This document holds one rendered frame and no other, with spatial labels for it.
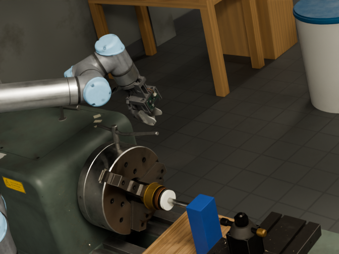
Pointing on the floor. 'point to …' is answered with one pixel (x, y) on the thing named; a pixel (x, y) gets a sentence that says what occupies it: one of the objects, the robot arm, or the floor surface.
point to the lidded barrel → (320, 50)
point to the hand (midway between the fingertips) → (150, 121)
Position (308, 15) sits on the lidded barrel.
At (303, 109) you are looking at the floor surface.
